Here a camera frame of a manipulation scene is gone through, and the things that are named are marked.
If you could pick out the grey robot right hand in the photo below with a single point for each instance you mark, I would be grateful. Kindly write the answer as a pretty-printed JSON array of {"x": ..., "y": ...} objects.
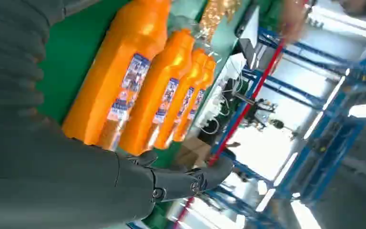
[{"x": 60, "y": 183}]

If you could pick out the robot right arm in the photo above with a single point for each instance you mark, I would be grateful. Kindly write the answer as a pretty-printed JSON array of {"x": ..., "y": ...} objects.
[{"x": 9, "y": 47}]

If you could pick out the green table mat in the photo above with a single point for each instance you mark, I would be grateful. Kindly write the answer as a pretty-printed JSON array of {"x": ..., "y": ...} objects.
[{"x": 72, "y": 57}]

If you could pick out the open cardboard box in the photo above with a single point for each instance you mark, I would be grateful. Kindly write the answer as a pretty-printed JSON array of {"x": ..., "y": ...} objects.
[{"x": 192, "y": 151}]

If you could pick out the white power strip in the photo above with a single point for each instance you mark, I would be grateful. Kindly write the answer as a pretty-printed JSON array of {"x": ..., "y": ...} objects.
[{"x": 230, "y": 72}]

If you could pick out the black device with rod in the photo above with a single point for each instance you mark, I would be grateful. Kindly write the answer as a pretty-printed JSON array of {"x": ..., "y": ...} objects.
[{"x": 258, "y": 110}]

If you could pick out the red metal bar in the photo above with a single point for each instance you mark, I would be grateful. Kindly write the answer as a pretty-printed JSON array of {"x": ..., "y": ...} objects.
[{"x": 252, "y": 94}]

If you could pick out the yellow plastic bag sheet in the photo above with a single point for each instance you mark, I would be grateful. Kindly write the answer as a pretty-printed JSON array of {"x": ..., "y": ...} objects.
[{"x": 216, "y": 15}]

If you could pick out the person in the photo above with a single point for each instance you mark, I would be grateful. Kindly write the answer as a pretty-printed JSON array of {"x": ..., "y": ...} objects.
[{"x": 292, "y": 19}]

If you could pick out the blue metal frame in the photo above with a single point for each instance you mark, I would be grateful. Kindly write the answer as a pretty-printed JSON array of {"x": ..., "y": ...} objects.
[{"x": 325, "y": 151}]

